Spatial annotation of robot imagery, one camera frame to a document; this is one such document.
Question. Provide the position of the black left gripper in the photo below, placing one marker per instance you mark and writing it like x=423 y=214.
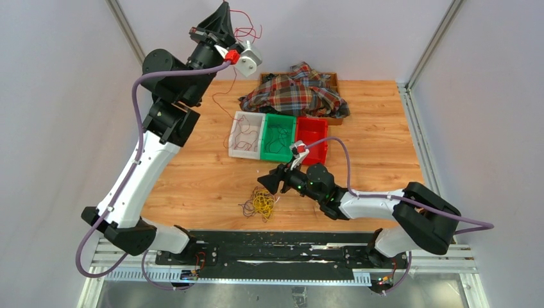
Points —
x=216 y=30

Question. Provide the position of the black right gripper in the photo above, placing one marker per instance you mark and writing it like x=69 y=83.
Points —
x=272 y=181

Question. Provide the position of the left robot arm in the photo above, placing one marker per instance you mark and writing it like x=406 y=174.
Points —
x=176 y=88

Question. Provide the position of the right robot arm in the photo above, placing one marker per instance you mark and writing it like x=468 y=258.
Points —
x=425 y=220

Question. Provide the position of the green plastic bin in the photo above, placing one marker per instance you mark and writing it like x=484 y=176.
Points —
x=278 y=135

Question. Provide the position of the white plastic bin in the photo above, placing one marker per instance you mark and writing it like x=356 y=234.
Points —
x=246 y=135

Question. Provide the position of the red plastic bin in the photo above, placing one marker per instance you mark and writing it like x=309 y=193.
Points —
x=310 y=130

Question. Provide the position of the plaid flannel shirt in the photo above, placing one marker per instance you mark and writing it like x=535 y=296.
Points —
x=303 y=91

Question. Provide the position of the wooden tray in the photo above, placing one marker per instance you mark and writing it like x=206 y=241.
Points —
x=333 y=82

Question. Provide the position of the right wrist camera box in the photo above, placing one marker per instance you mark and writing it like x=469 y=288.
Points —
x=300 y=151

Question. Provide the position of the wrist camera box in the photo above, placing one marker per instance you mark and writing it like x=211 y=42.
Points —
x=249 y=59
x=300 y=151

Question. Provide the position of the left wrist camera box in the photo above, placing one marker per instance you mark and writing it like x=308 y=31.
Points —
x=249 y=59

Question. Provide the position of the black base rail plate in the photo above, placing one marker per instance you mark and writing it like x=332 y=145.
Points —
x=278 y=258

